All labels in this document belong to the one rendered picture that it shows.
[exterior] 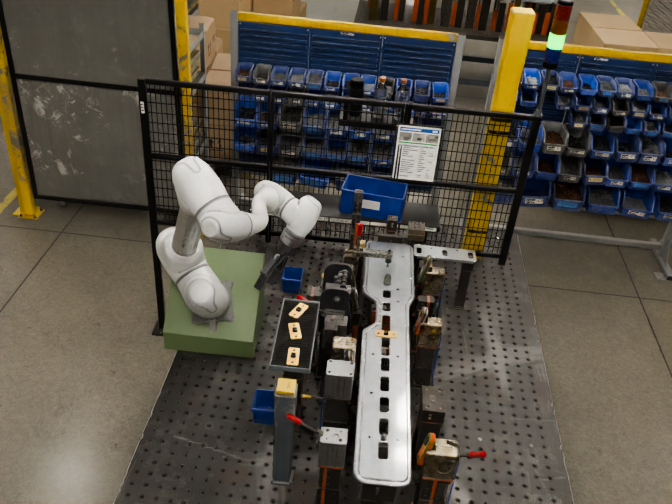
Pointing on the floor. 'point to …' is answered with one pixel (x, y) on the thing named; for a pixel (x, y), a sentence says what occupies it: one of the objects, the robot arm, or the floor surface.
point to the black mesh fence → (319, 158)
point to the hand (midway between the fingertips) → (264, 284)
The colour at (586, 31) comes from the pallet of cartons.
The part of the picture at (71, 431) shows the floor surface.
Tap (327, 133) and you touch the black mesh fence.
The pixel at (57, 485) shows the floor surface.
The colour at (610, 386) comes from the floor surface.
